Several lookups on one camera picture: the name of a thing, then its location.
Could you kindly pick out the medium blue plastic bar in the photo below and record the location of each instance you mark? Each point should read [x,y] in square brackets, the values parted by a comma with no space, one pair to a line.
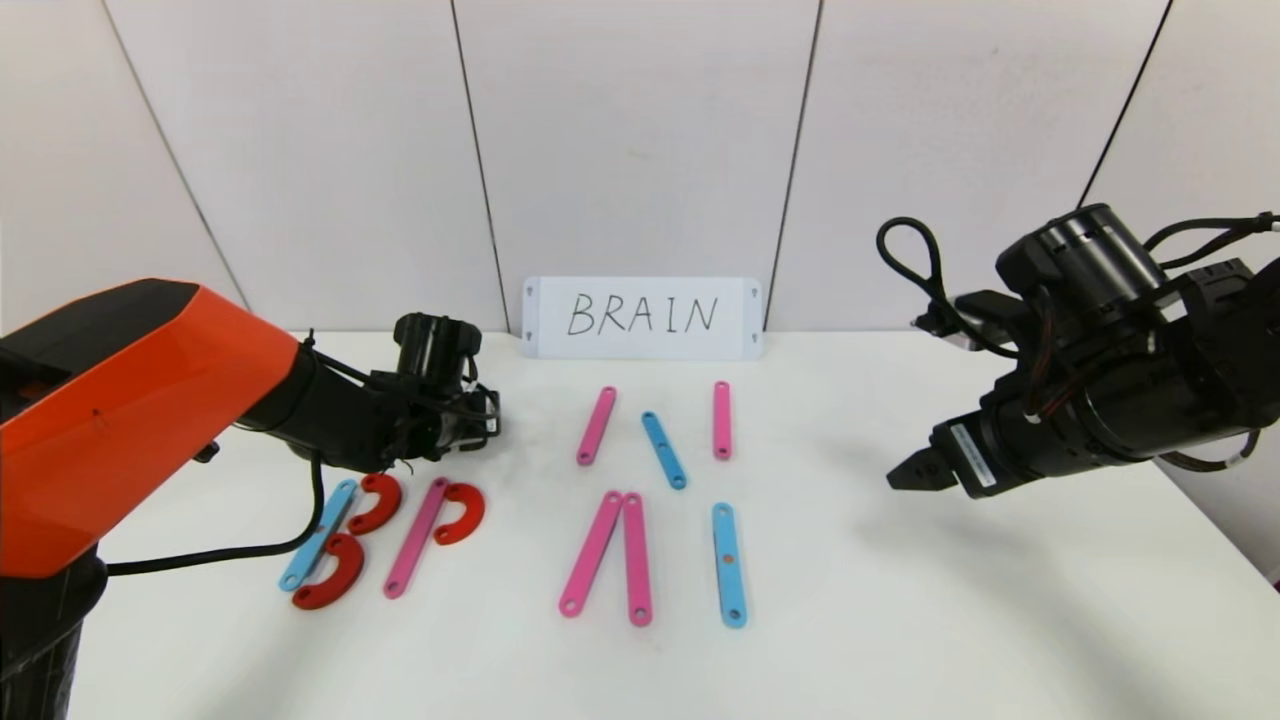
[664,450]

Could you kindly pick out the long blue plastic bar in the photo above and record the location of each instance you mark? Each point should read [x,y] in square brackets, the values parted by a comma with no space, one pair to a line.
[318,535]

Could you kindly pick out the blue bar with orange underside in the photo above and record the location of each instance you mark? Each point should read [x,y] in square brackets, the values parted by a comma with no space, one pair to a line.
[730,585]

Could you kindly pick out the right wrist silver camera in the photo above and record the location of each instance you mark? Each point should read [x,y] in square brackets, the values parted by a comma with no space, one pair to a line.
[975,320]

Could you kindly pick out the white BRAIN sign card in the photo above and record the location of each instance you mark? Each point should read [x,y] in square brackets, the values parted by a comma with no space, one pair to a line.
[600,345]

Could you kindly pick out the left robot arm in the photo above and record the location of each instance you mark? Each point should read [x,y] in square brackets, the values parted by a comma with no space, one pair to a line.
[150,420]

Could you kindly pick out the small red plastic arc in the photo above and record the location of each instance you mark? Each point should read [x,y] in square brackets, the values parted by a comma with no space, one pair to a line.
[473,512]

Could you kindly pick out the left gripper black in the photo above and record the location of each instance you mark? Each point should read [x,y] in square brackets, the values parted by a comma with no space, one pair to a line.
[487,423]

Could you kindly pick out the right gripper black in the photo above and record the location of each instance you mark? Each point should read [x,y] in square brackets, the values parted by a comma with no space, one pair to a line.
[968,457]

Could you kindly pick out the long pink plastic bar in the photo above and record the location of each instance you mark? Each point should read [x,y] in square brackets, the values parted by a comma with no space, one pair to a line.
[415,540]
[637,557]
[591,552]
[596,426]

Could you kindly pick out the short pink plastic bar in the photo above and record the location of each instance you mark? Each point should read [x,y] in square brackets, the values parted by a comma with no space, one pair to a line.
[721,420]

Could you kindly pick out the large red plastic arc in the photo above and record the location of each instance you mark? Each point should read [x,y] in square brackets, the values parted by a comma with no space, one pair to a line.
[389,503]
[349,574]

